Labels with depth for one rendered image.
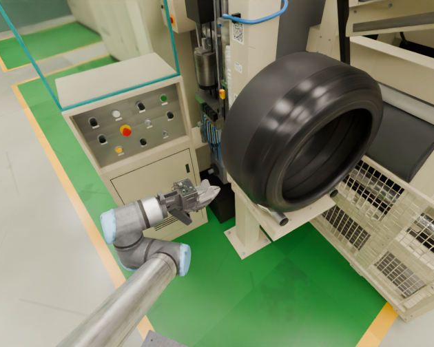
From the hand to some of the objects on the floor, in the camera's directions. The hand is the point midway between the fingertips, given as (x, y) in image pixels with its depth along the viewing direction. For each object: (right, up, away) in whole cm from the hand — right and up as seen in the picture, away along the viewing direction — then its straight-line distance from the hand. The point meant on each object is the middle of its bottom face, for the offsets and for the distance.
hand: (216, 191), depth 86 cm
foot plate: (+24, -45, +113) cm, 124 cm away
